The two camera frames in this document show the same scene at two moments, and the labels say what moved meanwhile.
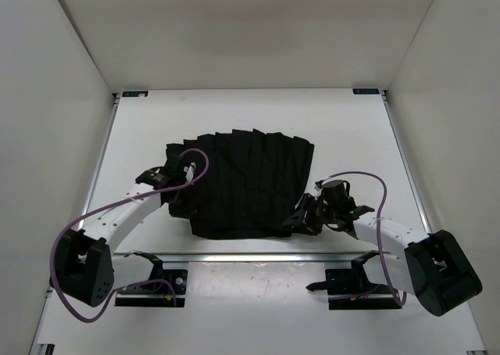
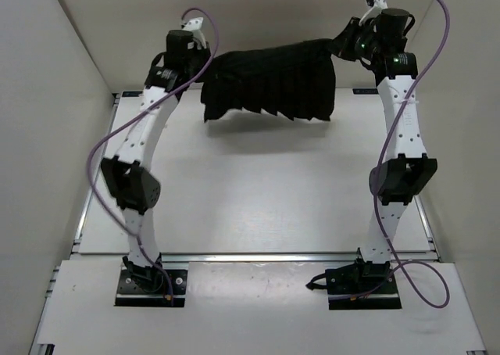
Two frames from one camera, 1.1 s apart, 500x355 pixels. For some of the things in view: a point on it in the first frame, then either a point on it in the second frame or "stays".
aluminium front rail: (265, 257) stays
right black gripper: (301, 220) to (343, 46)
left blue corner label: (134, 93) stays
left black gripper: (187, 209) to (206, 51)
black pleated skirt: (255, 180) to (296, 80)
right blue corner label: (366, 91) stays
